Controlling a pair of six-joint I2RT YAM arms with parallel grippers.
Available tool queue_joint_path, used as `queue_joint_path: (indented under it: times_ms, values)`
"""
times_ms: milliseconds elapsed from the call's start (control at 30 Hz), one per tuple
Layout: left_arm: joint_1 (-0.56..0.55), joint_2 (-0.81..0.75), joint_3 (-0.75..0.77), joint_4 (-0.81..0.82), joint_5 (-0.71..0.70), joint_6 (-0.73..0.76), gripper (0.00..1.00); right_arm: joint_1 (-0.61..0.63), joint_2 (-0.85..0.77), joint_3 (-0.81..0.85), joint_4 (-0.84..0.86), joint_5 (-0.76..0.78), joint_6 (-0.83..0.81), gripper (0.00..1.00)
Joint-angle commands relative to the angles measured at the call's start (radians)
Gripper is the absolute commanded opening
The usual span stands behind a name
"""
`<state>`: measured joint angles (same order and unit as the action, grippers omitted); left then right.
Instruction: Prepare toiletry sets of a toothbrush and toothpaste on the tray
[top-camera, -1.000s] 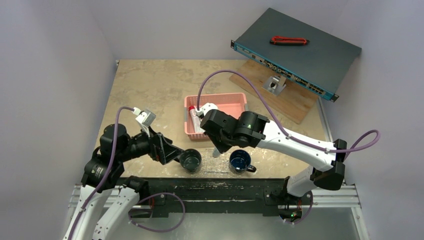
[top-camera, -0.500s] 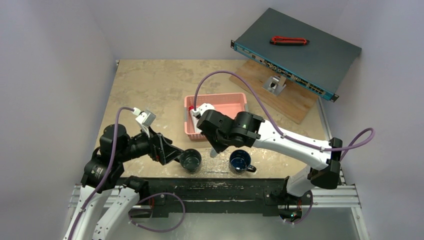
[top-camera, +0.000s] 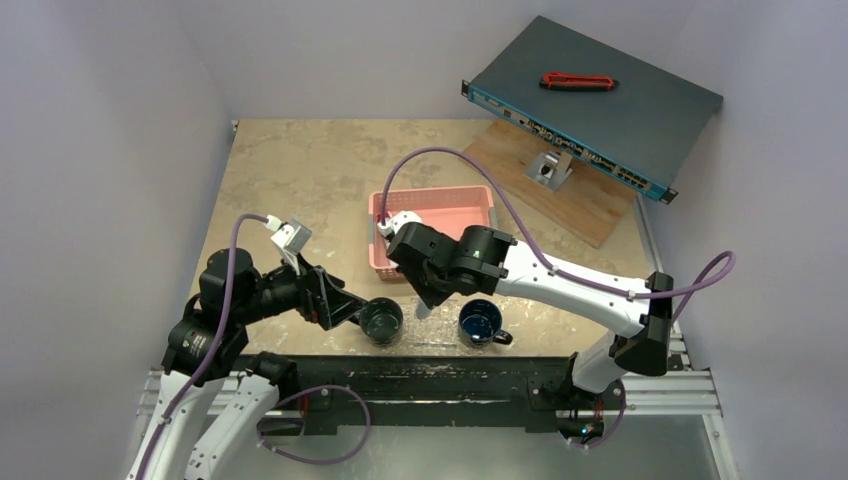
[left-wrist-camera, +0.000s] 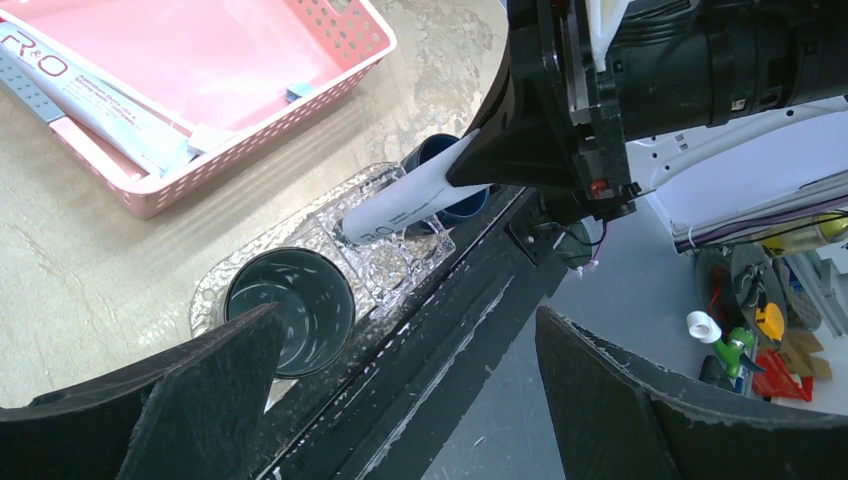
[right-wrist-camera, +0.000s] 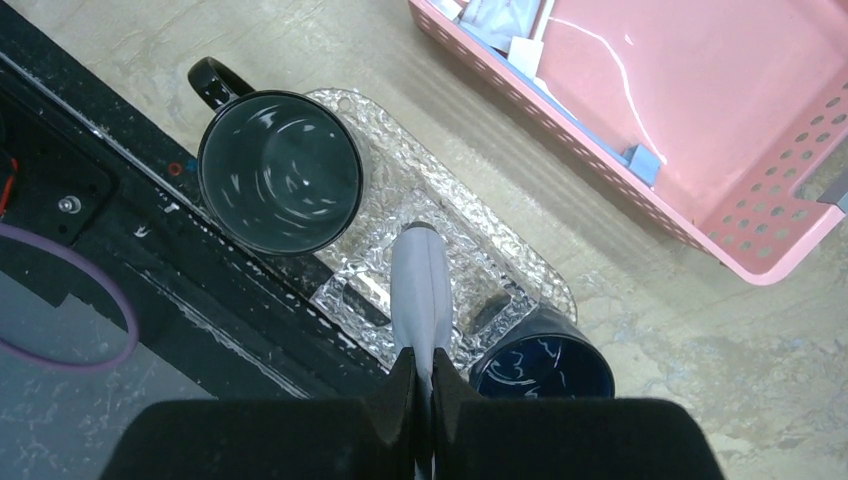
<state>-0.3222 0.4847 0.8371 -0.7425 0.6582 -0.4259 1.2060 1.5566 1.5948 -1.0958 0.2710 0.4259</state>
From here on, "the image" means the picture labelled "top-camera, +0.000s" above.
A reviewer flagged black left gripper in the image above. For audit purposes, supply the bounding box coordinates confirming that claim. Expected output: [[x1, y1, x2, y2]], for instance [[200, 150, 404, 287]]
[[236, 247, 367, 327]]

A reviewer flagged dark green mug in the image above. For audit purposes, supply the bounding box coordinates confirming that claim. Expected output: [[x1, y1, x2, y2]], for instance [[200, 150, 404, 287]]
[[359, 297, 404, 345]]

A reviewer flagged pink perforated plastic basket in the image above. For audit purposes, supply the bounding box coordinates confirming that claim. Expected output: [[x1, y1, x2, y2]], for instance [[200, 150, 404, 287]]
[[367, 185, 498, 282]]

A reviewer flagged dark blue mug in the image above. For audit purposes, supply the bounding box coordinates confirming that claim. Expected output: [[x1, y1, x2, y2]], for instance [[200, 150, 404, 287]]
[[457, 299, 513, 348]]

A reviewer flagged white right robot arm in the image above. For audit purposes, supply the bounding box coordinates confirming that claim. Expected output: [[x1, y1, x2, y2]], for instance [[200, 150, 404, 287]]
[[378, 221, 673, 407]]

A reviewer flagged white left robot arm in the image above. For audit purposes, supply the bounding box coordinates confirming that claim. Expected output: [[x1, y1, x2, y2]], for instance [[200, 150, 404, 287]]
[[128, 248, 366, 479]]

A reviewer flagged wooden board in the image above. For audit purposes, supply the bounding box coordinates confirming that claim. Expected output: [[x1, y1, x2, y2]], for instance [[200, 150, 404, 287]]
[[464, 120, 636, 248]]

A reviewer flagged red black utility knife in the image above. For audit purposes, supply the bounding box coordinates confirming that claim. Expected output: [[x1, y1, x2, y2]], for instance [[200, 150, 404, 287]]
[[538, 72, 620, 92]]

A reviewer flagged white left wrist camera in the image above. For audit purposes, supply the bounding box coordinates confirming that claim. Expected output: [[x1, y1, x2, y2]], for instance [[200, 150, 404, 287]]
[[266, 215, 312, 276]]

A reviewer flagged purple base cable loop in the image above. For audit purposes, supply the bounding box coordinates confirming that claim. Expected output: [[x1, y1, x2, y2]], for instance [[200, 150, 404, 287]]
[[256, 384, 372, 465]]

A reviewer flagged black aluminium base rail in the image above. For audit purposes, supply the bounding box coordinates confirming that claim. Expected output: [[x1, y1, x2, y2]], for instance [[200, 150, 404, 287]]
[[135, 354, 723, 439]]

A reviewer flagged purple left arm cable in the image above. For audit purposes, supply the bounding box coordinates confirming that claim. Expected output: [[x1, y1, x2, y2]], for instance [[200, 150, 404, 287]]
[[135, 213, 273, 480]]

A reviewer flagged grey metal bracket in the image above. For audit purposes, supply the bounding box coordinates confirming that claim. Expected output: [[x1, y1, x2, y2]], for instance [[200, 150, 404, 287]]
[[525, 151, 573, 192]]

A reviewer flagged teal network switch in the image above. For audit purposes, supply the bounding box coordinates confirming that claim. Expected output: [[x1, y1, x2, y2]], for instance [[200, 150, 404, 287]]
[[462, 16, 723, 204]]

